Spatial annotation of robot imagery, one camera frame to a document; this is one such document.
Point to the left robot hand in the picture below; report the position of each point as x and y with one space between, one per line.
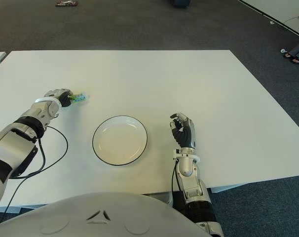
62 97

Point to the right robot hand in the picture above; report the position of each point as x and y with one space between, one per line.
186 134

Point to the green white toothpaste tube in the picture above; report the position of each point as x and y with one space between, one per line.
81 97

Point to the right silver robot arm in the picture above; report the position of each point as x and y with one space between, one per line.
196 190

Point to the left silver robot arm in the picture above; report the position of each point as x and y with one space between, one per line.
18 138

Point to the white plate with black rim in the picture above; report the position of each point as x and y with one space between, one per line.
120 140

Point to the grey robot torso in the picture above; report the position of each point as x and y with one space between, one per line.
100 214

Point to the small white round object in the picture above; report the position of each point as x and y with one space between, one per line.
284 51

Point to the sandalled foot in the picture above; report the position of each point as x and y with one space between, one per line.
293 59

